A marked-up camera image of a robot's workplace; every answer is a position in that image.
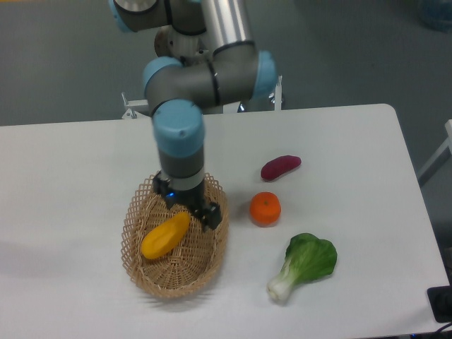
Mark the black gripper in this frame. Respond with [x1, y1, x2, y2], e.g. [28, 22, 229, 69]
[152, 171, 221, 232]

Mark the yellow mango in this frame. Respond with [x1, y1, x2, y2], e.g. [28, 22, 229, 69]
[140, 212, 191, 260]

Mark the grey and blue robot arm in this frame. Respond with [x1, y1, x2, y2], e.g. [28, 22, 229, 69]
[109, 1, 278, 230]

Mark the woven wicker basket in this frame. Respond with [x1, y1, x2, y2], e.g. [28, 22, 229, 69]
[121, 173, 229, 298]

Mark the orange tangerine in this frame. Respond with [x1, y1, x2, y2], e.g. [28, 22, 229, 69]
[249, 191, 282, 227]

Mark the purple sweet potato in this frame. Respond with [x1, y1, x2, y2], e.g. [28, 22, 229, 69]
[260, 155, 302, 182]

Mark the green bok choy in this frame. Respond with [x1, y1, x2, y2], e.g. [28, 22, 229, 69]
[266, 233, 338, 303]

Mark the black device at table edge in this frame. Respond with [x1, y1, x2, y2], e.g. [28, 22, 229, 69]
[427, 285, 451, 323]

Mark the white metal frame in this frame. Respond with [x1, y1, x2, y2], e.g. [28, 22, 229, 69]
[417, 119, 451, 187]

